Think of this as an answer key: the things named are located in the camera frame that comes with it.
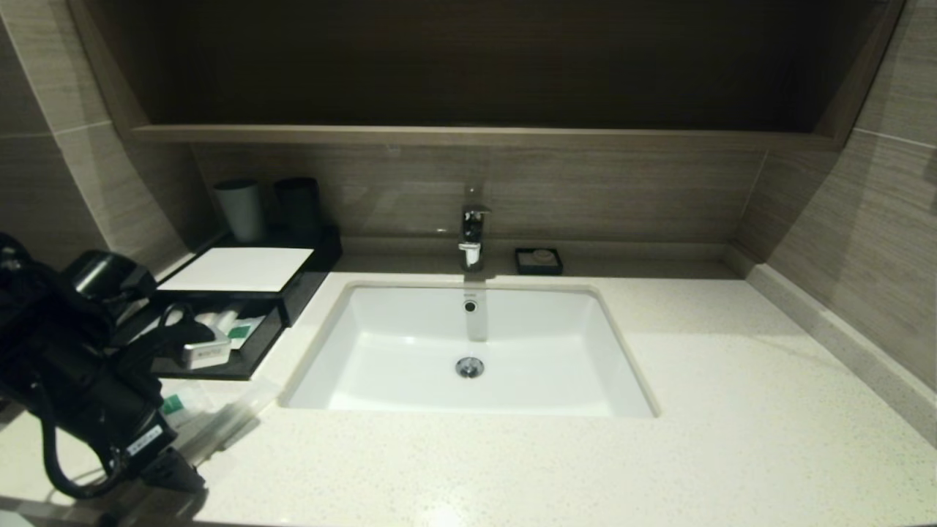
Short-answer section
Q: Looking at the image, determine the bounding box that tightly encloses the long clear toothbrush packet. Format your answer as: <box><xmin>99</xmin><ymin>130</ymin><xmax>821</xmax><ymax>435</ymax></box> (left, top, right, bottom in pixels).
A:
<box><xmin>88</xmin><ymin>381</ymin><xmax>283</xmax><ymax>527</ymax></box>

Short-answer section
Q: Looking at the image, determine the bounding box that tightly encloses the black drawer box housing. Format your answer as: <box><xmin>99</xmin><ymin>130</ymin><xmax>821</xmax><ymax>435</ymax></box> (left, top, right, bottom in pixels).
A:
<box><xmin>150</xmin><ymin>246</ymin><xmax>328</xmax><ymax>328</ymax></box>

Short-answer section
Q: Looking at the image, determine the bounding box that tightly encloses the small clear green-label sachet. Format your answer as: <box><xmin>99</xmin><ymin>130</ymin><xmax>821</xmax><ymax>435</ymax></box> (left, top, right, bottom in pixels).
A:
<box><xmin>160</xmin><ymin>384</ymin><xmax>214</xmax><ymax>434</ymax></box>

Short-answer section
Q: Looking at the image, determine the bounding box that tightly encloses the narrow white wrapped packet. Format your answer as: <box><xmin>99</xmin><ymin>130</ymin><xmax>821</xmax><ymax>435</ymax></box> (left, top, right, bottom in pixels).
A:
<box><xmin>198</xmin><ymin>308</ymin><xmax>243</xmax><ymax>332</ymax></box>

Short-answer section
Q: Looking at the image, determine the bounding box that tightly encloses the flat white green-label packet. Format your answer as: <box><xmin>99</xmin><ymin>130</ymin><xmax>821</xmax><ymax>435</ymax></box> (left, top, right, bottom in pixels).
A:
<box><xmin>227</xmin><ymin>315</ymin><xmax>266</xmax><ymax>351</ymax></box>

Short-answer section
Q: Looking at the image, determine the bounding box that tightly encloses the white paper card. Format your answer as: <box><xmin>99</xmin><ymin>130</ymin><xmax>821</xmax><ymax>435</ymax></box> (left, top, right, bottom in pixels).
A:
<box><xmin>158</xmin><ymin>247</ymin><xmax>315</xmax><ymax>293</ymax></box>

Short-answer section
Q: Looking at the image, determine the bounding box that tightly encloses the pale grey cup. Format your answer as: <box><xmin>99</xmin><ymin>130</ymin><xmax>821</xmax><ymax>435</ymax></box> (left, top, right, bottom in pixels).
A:
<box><xmin>212</xmin><ymin>179</ymin><xmax>266</xmax><ymax>243</ymax></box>

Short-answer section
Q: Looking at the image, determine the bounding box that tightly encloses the black cup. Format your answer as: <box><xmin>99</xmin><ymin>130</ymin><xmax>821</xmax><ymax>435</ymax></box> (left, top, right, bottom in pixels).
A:
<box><xmin>274</xmin><ymin>176</ymin><xmax>321</xmax><ymax>242</ymax></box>

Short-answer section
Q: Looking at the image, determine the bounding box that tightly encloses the white ceramic sink basin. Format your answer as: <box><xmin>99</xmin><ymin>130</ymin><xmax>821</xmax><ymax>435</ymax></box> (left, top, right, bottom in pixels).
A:
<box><xmin>282</xmin><ymin>281</ymin><xmax>661</xmax><ymax>419</ymax></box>

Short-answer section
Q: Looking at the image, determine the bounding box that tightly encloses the chrome faucet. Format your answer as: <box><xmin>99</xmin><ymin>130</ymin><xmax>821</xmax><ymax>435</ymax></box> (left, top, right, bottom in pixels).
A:
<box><xmin>458</xmin><ymin>185</ymin><xmax>493</xmax><ymax>273</ymax></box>

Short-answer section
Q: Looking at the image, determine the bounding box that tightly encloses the black soap dish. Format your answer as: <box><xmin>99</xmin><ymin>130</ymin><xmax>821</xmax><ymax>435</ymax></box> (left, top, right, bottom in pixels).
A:
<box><xmin>515</xmin><ymin>248</ymin><xmax>564</xmax><ymax>276</ymax></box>

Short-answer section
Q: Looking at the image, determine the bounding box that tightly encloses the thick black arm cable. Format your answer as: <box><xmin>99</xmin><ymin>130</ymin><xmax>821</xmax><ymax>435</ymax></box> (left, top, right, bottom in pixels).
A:
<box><xmin>33</xmin><ymin>381</ymin><xmax>125</xmax><ymax>501</ymax></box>

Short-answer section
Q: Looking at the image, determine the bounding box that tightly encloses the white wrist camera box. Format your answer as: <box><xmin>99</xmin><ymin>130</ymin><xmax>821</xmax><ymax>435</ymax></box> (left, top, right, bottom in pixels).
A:
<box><xmin>179</xmin><ymin>326</ymin><xmax>234</xmax><ymax>371</ymax></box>

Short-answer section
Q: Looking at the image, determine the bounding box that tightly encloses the thin black camera cable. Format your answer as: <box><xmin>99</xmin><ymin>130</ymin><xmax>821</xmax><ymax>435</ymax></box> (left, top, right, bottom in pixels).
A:
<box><xmin>156</xmin><ymin>302</ymin><xmax>213</xmax><ymax>348</ymax></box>

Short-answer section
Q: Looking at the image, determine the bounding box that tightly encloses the wooden wall shelf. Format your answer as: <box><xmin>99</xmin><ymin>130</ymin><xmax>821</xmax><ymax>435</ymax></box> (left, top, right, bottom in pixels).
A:
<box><xmin>128</xmin><ymin>123</ymin><xmax>840</xmax><ymax>152</ymax></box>

